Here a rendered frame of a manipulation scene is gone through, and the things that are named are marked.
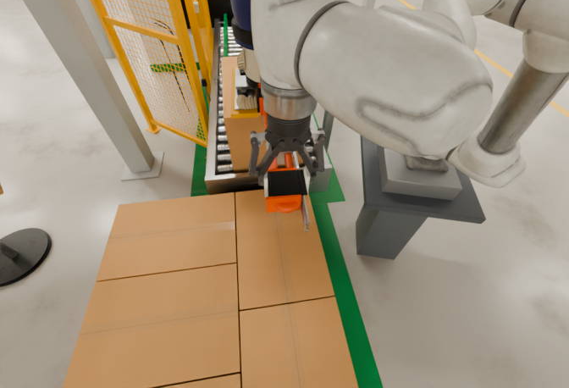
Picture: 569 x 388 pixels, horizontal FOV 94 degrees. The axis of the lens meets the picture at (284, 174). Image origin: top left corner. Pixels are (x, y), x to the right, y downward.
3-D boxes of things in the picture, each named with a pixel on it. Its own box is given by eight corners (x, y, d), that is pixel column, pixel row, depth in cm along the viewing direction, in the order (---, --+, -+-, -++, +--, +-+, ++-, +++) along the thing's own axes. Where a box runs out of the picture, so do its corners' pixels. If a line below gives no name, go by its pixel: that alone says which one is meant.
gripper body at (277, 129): (311, 92, 46) (306, 134, 53) (262, 94, 46) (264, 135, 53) (318, 119, 41) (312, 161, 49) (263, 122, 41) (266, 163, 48)
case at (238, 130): (230, 112, 191) (221, 57, 161) (285, 107, 196) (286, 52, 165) (234, 174, 152) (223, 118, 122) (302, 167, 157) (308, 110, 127)
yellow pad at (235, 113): (233, 70, 118) (231, 59, 114) (255, 69, 118) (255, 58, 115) (230, 119, 96) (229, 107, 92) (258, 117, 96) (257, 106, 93)
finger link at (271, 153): (287, 142, 47) (280, 141, 46) (262, 180, 54) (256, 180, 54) (285, 129, 50) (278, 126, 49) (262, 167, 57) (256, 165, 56)
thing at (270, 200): (264, 182, 63) (263, 169, 60) (295, 180, 64) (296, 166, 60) (267, 213, 58) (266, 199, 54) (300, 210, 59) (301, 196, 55)
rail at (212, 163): (217, 36, 308) (214, 19, 293) (222, 36, 308) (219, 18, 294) (211, 198, 159) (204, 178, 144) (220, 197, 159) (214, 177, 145)
